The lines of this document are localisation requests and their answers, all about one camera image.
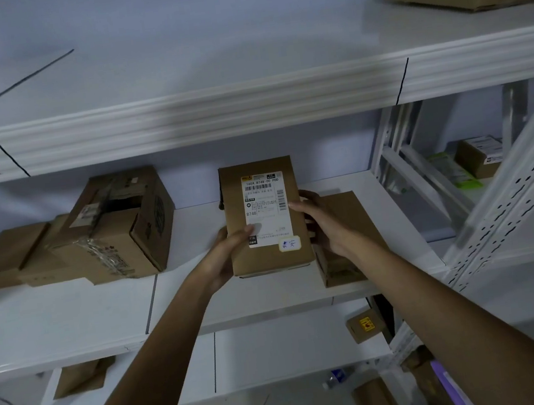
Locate person's right hand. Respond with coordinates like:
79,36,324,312
287,183,361,266

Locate person's left hand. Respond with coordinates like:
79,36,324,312
183,222,272,301

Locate cardboard box with white label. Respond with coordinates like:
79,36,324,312
216,153,318,280

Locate person's left forearm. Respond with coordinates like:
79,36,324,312
43,277,231,405

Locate person's right forearm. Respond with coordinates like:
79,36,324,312
343,218,534,405

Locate plain flat cardboard box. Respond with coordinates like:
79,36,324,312
305,187,396,290

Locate white metal shelf rack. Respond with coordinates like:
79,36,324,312
0,0,534,405
361,77,534,370

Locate small box with yellow sticker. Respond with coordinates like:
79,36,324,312
343,306,392,346

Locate large taped cardboard box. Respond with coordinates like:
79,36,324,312
36,163,184,292

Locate green and white packet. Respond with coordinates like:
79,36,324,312
426,147,485,196

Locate clear plastic water bottle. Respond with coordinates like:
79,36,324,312
320,366,359,392

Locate small labelled cardboard box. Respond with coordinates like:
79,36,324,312
451,133,510,183

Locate crumpled cardboard box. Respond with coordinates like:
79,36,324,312
398,342,457,405

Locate small plain cardboard box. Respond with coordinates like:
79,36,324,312
350,374,402,405

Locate brown paper package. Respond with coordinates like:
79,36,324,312
48,355,121,401

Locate purple package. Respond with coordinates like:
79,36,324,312
429,355,480,405

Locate long flat cardboard package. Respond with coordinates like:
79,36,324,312
0,213,81,300

